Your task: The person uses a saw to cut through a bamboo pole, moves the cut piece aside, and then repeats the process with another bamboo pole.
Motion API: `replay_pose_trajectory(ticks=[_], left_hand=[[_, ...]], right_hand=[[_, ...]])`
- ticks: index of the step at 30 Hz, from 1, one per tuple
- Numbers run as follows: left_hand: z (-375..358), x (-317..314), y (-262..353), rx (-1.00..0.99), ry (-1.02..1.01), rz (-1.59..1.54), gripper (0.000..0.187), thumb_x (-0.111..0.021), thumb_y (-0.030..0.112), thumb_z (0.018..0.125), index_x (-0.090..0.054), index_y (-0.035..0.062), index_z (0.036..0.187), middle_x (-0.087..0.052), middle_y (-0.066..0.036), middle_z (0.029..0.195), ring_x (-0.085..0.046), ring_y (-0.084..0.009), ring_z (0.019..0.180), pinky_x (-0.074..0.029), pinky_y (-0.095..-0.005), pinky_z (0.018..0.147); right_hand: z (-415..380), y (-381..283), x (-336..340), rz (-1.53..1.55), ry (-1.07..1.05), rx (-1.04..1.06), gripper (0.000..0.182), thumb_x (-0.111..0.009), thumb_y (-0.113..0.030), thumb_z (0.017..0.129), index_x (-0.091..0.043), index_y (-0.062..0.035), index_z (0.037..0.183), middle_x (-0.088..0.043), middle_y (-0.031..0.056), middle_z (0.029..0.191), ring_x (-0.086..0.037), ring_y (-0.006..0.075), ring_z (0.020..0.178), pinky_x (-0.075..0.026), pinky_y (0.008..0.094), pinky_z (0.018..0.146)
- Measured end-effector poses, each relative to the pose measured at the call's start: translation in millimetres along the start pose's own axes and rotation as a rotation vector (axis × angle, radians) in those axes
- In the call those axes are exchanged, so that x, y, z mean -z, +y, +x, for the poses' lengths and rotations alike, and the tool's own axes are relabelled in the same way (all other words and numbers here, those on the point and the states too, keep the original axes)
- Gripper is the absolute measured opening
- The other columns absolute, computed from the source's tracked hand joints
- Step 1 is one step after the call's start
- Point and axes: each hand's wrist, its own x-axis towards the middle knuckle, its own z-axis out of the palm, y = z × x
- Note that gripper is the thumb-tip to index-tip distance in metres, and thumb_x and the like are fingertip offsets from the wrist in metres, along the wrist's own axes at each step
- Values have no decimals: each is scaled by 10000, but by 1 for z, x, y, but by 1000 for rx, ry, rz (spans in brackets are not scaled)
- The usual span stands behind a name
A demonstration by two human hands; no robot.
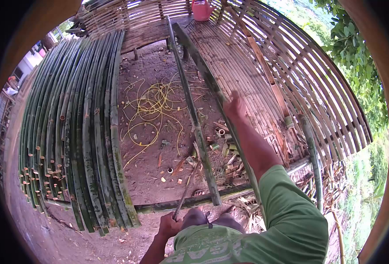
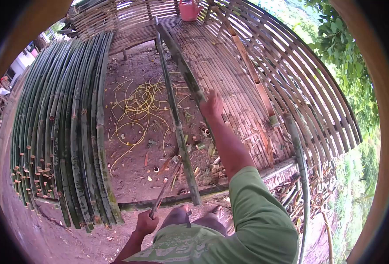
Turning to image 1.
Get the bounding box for mossy bamboo rail pole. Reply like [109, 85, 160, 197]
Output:
[44, 158, 314, 214]

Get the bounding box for person's right hand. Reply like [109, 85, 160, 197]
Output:
[222, 91, 248, 123]

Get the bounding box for pink watering can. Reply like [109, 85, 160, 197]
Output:
[191, 0, 217, 22]

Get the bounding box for short green bamboo pole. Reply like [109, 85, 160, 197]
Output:
[299, 114, 324, 212]

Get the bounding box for person's left fingers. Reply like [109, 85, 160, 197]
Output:
[171, 218, 184, 235]

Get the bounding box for person's left hand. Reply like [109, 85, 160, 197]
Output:
[157, 212, 184, 239]

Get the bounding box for long green bamboo pole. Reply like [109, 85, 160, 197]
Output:
[166, 16, 222, 207]
[173, 22, 267, 220]

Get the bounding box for person's legs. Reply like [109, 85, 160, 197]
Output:
[181, 189, 247, 235]

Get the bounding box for white building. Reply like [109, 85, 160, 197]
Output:
[0, 20, 74, 111]

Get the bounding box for pile of bamboo offcuts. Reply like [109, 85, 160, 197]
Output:
[158, 119, 249, 186]

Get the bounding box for slatted bamboo platform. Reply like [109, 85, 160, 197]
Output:
[66, 0, 374, 172]

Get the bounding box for person's body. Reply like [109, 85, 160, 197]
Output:
[161, 164, 329, 264]

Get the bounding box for pile of green bamboo poles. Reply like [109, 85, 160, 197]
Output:
[17, 29, 142, 237]

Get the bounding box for green leafy tree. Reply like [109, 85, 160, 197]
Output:
[310, 0, 389, 132]

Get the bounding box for long dark machete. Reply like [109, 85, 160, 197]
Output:
[173, 160, 202, 222]

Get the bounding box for tangled yellow cord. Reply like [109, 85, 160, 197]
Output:
[120, 72, 209, 169]

